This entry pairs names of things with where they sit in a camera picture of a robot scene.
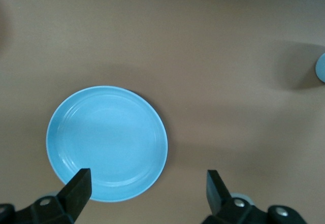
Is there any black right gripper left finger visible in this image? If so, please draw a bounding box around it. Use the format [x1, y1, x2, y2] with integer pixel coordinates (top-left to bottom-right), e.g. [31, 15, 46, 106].
[0, 168, 92, 224]

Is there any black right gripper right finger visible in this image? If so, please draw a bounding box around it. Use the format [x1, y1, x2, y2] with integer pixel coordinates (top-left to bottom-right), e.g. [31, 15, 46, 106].
[202, 169, 308, 224]

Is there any blue plate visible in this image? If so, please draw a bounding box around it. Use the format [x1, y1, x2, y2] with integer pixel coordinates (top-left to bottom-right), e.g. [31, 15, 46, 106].
[46, 85, 169, 202]

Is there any brown table cover mat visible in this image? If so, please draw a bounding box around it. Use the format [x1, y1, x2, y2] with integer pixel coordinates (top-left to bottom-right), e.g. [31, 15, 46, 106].
[0, 0, 325, 224]

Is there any blue cup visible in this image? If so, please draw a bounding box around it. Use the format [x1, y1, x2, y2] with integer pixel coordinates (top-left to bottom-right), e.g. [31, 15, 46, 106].
[314, 52, 325, 83]

